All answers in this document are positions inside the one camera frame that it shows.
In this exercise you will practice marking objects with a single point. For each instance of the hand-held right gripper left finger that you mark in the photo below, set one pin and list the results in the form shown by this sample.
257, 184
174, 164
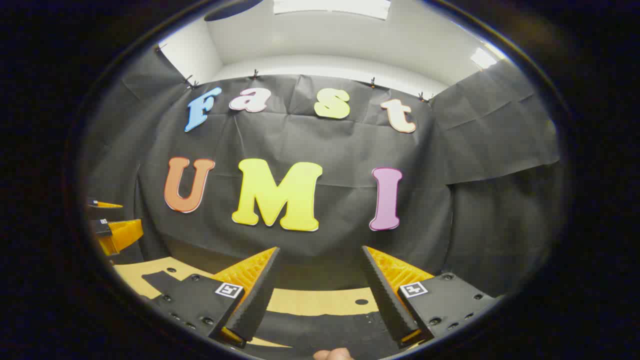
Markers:
252, 305

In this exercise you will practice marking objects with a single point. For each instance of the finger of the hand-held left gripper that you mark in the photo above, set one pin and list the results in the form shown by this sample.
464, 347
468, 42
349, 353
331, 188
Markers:
105, 213
122, 235

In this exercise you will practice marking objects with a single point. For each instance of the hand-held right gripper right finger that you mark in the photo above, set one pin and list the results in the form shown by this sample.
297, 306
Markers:
390, 305

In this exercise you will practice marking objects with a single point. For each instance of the dark grey jeans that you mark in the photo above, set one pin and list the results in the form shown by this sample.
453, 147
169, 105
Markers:
325, 332

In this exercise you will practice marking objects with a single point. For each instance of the black backdrop cloth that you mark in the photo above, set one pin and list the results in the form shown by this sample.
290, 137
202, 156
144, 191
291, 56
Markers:
320, 140

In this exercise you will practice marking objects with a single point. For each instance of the row of small black clips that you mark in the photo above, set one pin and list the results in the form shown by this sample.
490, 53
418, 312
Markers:
255, 75

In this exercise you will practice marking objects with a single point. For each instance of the small white ceiling light panel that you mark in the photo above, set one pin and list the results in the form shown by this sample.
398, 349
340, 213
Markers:
483, 58

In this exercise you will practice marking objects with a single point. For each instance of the large white ceiling light panel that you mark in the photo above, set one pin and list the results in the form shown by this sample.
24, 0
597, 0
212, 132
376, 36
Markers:
330, 7

